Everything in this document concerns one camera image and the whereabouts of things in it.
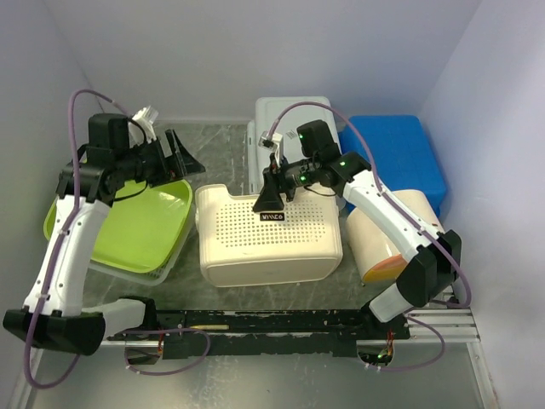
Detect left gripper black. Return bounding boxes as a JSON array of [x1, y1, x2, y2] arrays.
[[118, 128, 207, 188]]

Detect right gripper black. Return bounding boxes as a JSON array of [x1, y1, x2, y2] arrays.
[[253, 153, 318, 212]]

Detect cream perforated laundry basket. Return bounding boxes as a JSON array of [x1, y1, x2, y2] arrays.
[[195, 184, 343, 287]]

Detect green basket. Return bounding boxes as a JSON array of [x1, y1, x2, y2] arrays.
[[38, 180, 192, 285]]

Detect large white plastic container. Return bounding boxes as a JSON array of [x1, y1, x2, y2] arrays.
[[246, 96, 340, 194]]

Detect blue plastic container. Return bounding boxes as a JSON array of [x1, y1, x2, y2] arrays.
[[350, 115, 447, 216]]

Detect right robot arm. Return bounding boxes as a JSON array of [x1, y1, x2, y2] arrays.
[[253, 120, 462, 339]]

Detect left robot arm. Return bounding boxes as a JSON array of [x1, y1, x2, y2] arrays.
[[3, 113, 205, 356]]

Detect white basket at bottom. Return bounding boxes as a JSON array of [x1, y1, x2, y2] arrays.
[[89, 238, 186, 286]]

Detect cream cylindrical stool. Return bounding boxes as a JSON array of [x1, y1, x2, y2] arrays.
[[346, 189, 445, 284]]

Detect wooden pencil on base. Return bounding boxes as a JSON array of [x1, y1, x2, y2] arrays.
[[190, 324, 230, 331]]

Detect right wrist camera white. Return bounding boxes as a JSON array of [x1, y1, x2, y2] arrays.
[[258, 131, 284, 165]]

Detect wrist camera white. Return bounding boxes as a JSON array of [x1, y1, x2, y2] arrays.
[[258, 131, 284, 165], [129, 106, 158, 145]]

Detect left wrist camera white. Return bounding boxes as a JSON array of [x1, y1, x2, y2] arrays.
[[129, 106, 158, 145]]

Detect aluminium rail frame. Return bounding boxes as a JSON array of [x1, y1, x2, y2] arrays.
[[29, 123, 499, 409]]

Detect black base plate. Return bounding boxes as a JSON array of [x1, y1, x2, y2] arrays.
[[107, 309, 410, 360]]

